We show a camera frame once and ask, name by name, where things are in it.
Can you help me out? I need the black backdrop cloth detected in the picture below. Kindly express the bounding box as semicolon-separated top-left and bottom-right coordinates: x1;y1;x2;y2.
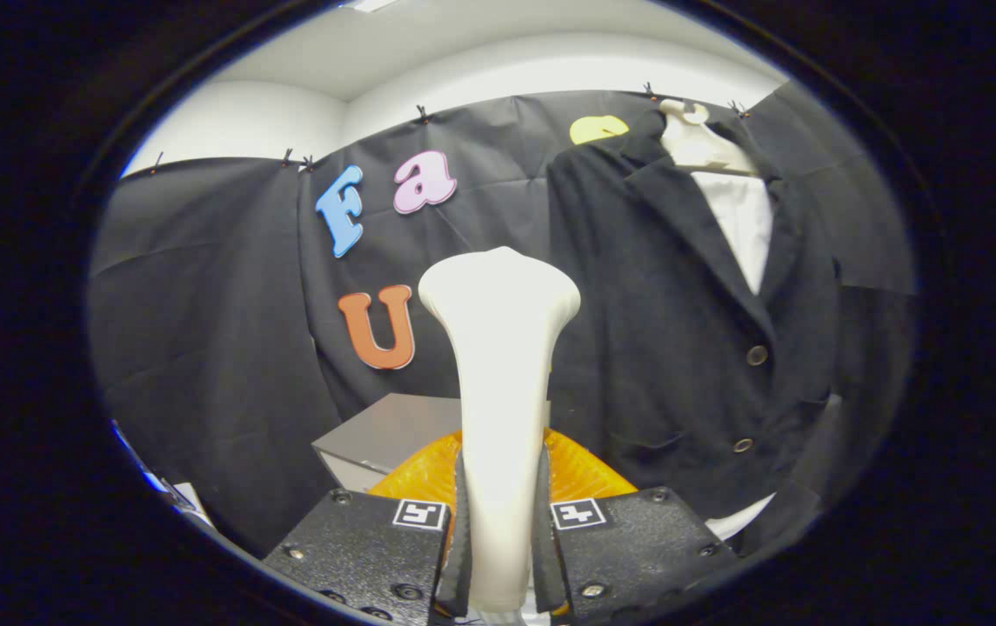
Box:
87;80;916;557

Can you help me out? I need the white garment steamer head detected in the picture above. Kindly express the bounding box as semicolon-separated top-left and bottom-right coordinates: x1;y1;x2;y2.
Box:
418;246;583;614

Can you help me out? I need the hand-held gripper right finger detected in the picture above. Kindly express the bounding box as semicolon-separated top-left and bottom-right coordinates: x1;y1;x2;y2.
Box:
532;426;740;626

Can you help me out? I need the cream plastic hanger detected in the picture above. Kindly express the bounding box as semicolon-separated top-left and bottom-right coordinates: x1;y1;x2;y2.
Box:
658;98;759;176

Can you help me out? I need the black blazer jacket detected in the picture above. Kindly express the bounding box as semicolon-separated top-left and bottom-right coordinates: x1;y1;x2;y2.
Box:
547;109;846;557

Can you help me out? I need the grey cabinet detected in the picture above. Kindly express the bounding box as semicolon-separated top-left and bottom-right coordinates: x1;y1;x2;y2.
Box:
312;393;551;494

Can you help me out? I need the white shirt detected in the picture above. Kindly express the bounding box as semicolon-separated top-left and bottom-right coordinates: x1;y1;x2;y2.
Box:
691;170;777;542

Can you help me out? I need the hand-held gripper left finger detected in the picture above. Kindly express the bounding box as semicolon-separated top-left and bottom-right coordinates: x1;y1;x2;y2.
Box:
261;429;474;626

